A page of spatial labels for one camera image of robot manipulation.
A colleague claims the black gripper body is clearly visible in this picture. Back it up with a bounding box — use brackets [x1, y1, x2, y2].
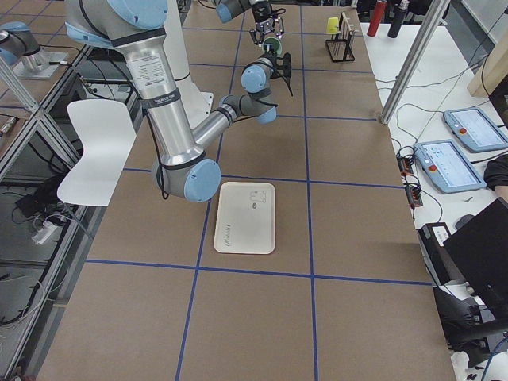
[271, 53, 292, 78]
[252, 6, 279, 34]

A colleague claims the pale green cup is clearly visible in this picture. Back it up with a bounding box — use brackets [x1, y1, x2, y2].
[261, 37, 283, 57]

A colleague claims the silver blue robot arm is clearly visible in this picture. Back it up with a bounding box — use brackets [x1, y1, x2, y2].
[213, 0, 285, 55]
[65, 1, 291, 202]

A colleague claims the yellow cup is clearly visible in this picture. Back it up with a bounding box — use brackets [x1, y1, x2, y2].
[326, 17, 340, 35]

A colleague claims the cream rabbit tray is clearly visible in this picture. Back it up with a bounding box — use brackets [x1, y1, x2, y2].
[214, 182, 275, 255]

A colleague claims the red thermos bottle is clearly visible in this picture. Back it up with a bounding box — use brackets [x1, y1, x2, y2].
[367, 0, 387, 37]

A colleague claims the black thermos bottle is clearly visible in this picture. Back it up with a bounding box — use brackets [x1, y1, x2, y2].
[387, 0, 410, 38]

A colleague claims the white plastic chair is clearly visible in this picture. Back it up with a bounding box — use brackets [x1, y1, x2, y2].
[57, 99, 136, 206]

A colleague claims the near blue teach pendant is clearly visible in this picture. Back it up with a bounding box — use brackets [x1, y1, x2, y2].
[414, 140, 486, 194]

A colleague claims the blue teach pendant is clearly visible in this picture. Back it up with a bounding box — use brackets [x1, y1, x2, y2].
[443, 107, 507, 152]
[414, 140, 486, 194]

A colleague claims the far blue teach pendant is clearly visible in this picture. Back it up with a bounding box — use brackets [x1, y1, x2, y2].
[443, 107, 507, 152]

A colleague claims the seated man in black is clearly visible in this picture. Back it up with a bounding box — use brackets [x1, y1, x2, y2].
[483, 155, 508, 201]

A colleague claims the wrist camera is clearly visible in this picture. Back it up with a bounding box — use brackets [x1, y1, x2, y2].
[275, 52, 294, 97]

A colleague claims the black wire cup rack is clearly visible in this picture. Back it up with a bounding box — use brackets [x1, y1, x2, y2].
[325, 30, 356, 63]

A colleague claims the aluminium frame post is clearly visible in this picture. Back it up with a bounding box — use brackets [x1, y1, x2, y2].
[379, 0, 450, 125]

